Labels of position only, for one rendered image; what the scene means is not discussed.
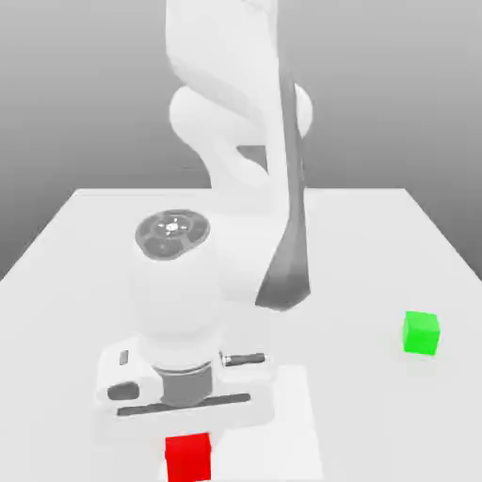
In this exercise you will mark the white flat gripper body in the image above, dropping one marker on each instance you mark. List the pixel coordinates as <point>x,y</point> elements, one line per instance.
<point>233,412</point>

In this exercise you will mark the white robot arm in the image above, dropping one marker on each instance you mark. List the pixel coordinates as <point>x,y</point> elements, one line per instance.
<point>226,113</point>

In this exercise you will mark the small red cube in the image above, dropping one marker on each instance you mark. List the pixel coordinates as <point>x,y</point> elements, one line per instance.
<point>187,457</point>

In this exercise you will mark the small green cube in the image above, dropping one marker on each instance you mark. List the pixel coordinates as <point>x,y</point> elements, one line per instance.
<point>421,333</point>

